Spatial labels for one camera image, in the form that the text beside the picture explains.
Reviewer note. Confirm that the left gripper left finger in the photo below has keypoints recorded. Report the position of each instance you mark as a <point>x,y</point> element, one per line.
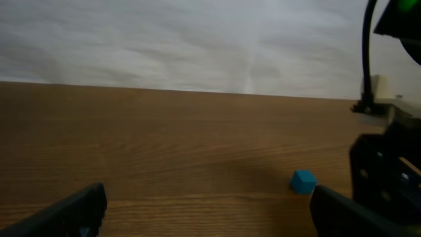
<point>65,214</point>

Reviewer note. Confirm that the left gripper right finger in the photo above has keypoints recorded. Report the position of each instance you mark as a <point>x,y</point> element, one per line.
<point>345,217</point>

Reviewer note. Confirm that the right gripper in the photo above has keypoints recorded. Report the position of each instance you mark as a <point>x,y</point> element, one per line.
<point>378,171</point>

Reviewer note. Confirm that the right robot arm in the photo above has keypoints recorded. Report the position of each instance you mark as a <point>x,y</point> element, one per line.
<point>404,23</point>

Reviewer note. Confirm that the blue cube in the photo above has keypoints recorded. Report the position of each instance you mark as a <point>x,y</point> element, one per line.
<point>303,182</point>

